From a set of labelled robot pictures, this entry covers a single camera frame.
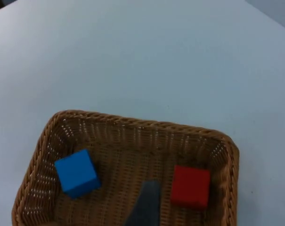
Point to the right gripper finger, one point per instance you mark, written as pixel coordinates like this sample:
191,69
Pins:
145,207

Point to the red cube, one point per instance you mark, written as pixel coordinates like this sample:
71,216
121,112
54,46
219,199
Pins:
189,186

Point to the blue cube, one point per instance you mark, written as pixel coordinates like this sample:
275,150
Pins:
77,174

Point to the pale brown wicker basket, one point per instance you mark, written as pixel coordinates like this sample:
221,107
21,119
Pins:
132,160

